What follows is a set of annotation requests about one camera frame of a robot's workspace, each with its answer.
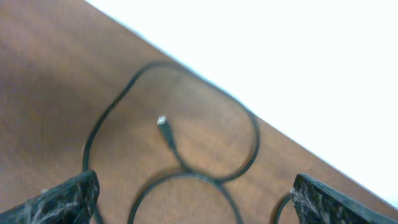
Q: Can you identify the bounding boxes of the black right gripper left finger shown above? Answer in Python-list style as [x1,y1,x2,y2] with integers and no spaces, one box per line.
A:
[1,170,100,224]

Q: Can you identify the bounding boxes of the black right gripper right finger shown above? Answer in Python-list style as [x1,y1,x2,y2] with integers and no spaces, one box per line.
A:
[291,173,397,224]

